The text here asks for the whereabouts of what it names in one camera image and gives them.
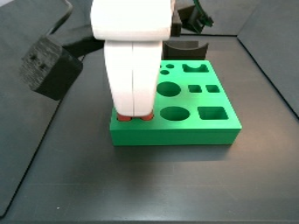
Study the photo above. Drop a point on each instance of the green shape-sorter block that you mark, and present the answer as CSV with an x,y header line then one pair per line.
x,y
192,112

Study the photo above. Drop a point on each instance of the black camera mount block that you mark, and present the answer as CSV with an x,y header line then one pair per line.
x,y
49,68

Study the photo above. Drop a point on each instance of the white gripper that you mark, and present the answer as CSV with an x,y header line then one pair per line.
x,y
132,20

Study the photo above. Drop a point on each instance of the red square-circle peg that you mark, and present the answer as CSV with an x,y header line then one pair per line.
x,y
125,118

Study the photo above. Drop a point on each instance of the black curved holder stand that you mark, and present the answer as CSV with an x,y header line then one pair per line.
x,y
184,50

